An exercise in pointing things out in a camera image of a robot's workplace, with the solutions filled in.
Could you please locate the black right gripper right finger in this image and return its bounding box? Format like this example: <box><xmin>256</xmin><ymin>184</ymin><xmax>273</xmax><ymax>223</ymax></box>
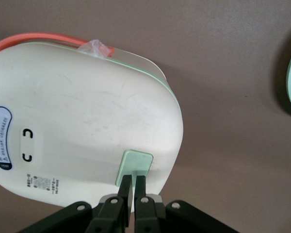
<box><xmin>134</xmin><ymin>175</ymin><xmax>238</xmax><ymax>233</ymax></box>

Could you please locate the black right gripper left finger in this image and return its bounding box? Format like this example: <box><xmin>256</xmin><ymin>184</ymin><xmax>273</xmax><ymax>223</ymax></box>
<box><xmin>19</xmin><ymin>174</ymin><xmax>133</xmax><ymax>233</ymax></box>

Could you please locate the brown table mat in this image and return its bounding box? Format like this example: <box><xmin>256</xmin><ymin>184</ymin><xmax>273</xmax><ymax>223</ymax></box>
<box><xmin>0</xmin><ymin>0</ymin><xmax>291</xmax><ymax>233</ymax></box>

